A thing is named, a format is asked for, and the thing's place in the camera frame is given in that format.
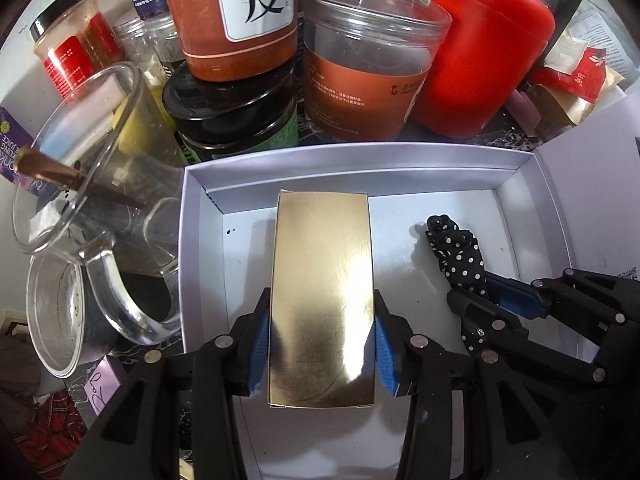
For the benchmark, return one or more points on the pink canister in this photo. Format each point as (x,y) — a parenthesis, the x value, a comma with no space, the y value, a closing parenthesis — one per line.
(525,110)

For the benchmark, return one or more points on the lavender gift box with lid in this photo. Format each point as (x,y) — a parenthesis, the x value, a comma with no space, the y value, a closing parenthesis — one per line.
(240,260)

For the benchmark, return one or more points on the clear jar with orange label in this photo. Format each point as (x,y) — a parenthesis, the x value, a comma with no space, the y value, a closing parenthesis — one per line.
(360,85)

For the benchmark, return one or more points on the purple drink can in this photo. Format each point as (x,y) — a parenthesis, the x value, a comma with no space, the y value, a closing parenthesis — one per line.
(17,150)

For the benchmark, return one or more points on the black lid green jar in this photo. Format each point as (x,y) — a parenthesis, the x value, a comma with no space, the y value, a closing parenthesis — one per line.
(230,115)

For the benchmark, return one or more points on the orange jar with white label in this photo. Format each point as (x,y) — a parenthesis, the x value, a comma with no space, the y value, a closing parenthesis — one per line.
(225,10)

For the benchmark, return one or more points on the black polka dot scrunchie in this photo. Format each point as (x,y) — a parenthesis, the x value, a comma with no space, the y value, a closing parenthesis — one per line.
(460,255)

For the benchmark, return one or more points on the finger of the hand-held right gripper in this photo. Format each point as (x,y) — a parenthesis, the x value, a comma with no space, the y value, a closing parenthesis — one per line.
(475,312)
(510,296)

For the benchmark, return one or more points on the clear plastic cup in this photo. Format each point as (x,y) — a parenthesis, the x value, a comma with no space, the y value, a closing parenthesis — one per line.
(55,310)

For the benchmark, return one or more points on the brown cloth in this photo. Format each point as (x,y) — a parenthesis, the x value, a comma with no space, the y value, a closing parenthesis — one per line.
(12,370)

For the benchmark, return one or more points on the red canister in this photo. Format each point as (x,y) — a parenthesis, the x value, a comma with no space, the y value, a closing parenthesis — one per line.
(480,60)

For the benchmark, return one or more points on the clear glass mug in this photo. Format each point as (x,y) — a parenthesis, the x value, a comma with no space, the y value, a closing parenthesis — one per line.
(100,130)

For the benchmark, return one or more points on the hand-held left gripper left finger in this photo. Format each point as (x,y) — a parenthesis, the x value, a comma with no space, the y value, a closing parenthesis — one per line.
(257,355)

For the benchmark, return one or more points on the bronze spoon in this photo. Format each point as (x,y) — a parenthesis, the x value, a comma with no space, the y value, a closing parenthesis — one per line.
(45,166)

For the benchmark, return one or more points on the red plaid cloth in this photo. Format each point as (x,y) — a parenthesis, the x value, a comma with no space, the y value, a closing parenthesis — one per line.
(55,435)

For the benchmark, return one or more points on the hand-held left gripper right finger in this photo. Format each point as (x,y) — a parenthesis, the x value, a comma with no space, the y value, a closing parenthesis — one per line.
(385,355)

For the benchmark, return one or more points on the white paper sheet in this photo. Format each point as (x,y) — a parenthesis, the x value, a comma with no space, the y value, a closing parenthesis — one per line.
(610,25)

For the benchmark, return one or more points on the small clear jar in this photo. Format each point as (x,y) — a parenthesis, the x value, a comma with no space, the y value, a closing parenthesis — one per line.
(137,40)

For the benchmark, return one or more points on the gold rectangular box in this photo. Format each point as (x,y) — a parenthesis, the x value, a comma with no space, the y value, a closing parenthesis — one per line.
(320,285)

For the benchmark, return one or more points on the small lavender box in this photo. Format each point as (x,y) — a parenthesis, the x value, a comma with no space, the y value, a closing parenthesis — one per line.
(102,385)

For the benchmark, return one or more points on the red label spice jar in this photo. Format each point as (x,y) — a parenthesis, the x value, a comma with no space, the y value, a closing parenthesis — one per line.
(75,55)

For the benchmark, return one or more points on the gold red packet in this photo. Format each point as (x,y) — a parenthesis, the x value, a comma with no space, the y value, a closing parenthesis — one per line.
(585,80)

